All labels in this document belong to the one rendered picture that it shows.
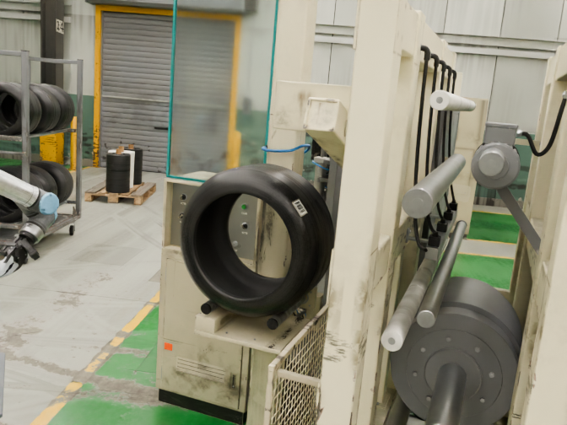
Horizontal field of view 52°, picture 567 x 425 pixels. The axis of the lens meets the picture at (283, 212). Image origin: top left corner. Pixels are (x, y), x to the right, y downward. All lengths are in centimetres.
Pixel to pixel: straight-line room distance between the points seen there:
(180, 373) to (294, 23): 193
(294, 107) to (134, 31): 1022
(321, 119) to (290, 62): 83
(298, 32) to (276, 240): 87
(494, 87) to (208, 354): 915
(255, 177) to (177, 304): 125
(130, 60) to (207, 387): 928
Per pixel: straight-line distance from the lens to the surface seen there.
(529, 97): 1164
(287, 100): 176
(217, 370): 319
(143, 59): 1180
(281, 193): 205
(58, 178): 651
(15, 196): 247
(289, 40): 244
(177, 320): 319
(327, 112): 163
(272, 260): 253
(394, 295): 236
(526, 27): 1167
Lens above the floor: 174
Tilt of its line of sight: 12 degrees down
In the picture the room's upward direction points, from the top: 5 degrees clockwise
